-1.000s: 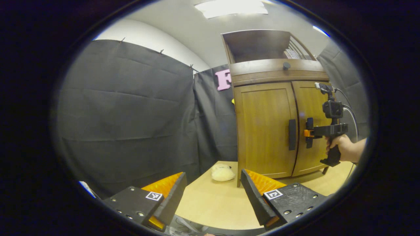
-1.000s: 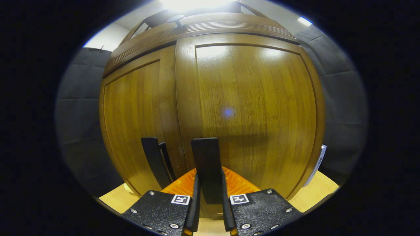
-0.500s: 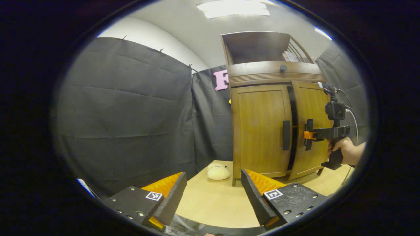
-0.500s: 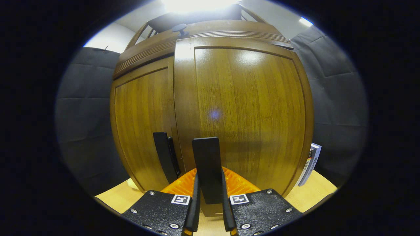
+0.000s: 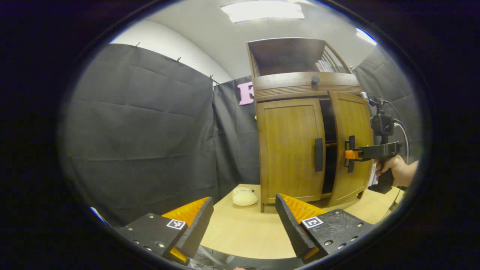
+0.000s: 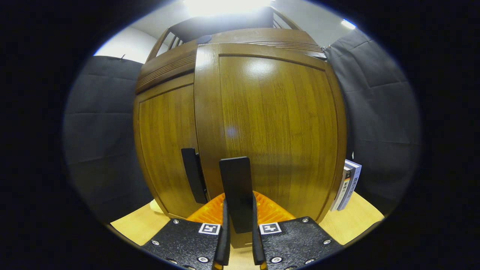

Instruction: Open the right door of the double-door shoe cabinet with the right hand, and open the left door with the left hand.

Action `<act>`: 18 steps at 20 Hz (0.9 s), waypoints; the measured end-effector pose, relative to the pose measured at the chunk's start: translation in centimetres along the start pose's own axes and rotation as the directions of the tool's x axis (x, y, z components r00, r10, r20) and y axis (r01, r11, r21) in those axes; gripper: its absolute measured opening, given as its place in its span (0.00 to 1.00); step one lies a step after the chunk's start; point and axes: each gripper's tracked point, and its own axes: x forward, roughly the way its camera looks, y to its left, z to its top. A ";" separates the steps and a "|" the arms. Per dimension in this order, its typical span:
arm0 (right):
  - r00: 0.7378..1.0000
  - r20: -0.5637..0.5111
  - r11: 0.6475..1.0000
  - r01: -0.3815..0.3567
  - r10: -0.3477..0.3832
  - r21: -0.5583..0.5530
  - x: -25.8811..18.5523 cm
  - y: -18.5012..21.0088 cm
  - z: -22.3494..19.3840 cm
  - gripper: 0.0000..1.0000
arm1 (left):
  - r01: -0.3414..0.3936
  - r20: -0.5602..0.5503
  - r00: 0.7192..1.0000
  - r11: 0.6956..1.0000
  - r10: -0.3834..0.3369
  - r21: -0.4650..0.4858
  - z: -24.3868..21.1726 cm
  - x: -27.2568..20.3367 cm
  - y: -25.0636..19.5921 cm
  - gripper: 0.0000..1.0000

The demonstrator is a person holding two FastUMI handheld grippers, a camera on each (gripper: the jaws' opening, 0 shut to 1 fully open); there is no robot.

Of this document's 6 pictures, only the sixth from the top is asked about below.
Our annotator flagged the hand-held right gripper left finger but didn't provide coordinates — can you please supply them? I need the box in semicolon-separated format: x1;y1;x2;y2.
141;192;231;270

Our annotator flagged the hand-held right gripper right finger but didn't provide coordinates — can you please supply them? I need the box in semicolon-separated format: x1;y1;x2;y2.
250;190;345;270

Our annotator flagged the wooden shoe cabinet door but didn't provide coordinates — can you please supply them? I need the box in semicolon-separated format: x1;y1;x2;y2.
133;73;210;219
194;42;347;249

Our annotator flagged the dark-spined upright book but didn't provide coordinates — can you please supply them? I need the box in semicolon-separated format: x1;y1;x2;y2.
330;167;353;211

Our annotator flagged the pale blue upright book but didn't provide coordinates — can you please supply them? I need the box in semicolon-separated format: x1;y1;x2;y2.
337;159;362;211

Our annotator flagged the black backdrop cloth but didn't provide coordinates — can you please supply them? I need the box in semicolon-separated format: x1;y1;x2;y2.
63;28;420;224

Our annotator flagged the large ceiling light panel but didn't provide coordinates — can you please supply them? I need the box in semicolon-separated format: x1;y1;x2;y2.
184;0;274;17

